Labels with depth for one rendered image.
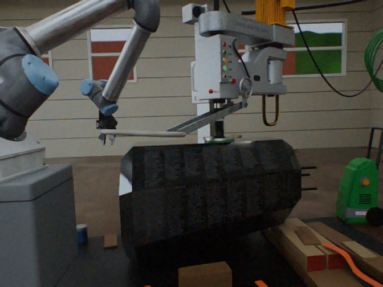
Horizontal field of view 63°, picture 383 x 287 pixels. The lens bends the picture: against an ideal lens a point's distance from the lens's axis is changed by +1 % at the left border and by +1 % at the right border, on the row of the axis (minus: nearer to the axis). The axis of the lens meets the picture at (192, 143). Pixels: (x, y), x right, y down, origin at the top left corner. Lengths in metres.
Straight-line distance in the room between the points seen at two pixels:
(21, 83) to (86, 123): 7.35
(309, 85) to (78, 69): 5.99
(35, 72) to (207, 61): 1.26
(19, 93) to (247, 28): 1.63
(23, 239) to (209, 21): 1.66
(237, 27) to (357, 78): 7.35
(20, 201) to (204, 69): 1.48
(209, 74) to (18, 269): 1.57
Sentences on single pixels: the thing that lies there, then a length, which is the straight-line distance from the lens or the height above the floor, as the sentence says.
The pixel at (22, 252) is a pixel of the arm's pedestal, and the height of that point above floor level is 0.61.
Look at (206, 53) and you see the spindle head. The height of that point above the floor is 1.46.
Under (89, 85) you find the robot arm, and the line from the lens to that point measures 1.78.
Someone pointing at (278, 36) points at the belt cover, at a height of 1.64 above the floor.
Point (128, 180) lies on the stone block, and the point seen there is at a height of 0.66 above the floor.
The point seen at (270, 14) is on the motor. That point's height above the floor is 1.82.
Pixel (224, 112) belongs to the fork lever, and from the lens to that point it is 2.21.
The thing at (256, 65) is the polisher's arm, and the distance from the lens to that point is 2.47.
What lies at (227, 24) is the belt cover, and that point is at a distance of 2.24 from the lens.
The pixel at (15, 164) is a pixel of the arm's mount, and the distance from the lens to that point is 1.29.
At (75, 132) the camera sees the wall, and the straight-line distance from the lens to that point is 8.70.
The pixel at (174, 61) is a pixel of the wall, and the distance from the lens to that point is 8.33.
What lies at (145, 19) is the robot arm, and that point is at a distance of 1.48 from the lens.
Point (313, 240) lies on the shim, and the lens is 2.28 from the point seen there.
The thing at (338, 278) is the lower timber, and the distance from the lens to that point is 2.12.
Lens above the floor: 1.06
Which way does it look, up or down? 6 degrees down
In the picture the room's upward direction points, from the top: 2 degrees counter-clockwise
